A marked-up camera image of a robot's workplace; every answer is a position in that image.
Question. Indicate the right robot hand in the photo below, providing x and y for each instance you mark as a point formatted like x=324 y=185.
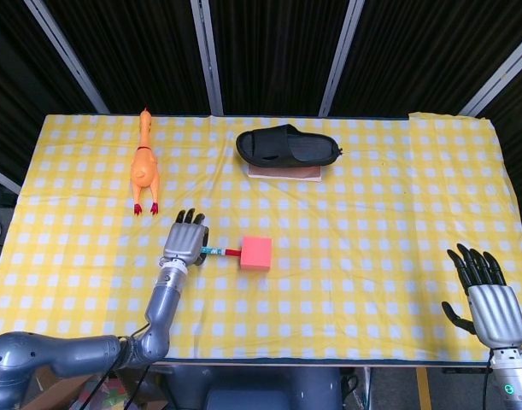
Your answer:
x=495 y=314

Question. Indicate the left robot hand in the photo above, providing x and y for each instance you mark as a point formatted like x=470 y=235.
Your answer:
x=185 y=241

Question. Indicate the teal and red marker pen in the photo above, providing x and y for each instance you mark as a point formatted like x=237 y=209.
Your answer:
x=220 y=251

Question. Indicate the pink cube block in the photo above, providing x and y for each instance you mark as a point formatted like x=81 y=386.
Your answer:
x=256 y=253

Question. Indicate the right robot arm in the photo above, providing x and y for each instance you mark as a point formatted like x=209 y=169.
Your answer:
x=510 y=380

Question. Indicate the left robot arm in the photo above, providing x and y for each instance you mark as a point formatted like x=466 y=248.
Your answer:
x=166 y=299

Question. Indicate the orange rubber chicken toy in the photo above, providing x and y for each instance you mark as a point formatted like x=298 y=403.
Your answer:
x=144 y=168

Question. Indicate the yellow floor tape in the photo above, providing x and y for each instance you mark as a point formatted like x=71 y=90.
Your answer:
x=424 y=388

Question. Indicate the brown flat pad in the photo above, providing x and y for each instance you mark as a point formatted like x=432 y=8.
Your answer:
x=286 y=173

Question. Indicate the black slide slipper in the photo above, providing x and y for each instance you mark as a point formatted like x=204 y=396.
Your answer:
x=282 y=147

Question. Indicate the yellow checked tablecloth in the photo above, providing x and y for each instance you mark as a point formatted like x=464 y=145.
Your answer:
x=350 y=277

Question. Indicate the colourful foam blocks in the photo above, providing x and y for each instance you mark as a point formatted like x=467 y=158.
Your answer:
x=111 y=395

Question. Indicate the dark blue robot torso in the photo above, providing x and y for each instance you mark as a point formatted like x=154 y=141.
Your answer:
x=273 y=395

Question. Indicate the brown cardboard box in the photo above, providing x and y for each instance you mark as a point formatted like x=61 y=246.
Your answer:
x=47 y=384

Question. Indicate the grey metal frame post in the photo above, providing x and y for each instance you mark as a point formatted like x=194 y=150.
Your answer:
x=341 y=55
x=2 y=178
x=495 y=77
x=68 y=55
x=207 y=55

